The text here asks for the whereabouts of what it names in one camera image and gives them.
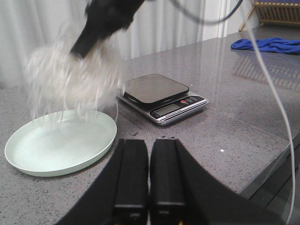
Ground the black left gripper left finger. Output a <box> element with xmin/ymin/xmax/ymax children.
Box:
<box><xmin>57</xmin><ymin>139</ymin><xmax>149</xmax><ymax>225</ymax></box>

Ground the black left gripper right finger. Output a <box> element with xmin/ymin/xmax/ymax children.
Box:
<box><xmin>150</xmin><ymin>139</ymin><xmax>284</xmax><ymax>225</ymax></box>

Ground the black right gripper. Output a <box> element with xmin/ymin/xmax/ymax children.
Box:
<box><xmin>70</xmin><ymin>0</ymin><xmax>144</xmax><ymax>58</ymax></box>

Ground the white translucent vermicelli bundle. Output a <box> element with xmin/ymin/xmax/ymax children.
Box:
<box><xmin>24</xmin><ymin>25</ymin><xmax>124</xmax><ymax>119</ymax></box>

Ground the pale green round plate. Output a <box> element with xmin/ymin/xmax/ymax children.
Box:
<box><xmin>5</xmin><ymin>110</ymin><xmax>117</xmax><ymax>177</ymax></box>

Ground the white pleated curtain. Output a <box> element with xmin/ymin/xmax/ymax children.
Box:
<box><xmin>0</xmin><ymin>0</ymin><xmax>261</xmax><ymax>90</ymax></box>

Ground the black silver kitchen scale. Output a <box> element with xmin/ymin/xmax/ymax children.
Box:
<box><xmin>118</xmin><ymin>74</ymin><xmax>209</xmax><ymax>126</ymax></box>

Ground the blue cloth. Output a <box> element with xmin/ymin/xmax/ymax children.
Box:
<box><xmin>231</xmin><ymin>37</ymin><xmax>300</xmax><ymax>55</ymax></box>

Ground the wooden slatted rack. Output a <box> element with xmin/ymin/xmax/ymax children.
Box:
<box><xmin>246</xmin><ymin>0</ymin><xmax>300</xmax><ymax>26</ymax></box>

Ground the black cable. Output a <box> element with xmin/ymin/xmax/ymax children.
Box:
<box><xmin>171</xmin><ymin>0</ymin><xmax>243</xmax><ymax>25</ymax></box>

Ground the white cable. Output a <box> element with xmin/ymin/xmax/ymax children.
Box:
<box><xmin>239</xmin><ymin>0</ymin><xmax>295</xmax><ymax>225</ymax></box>

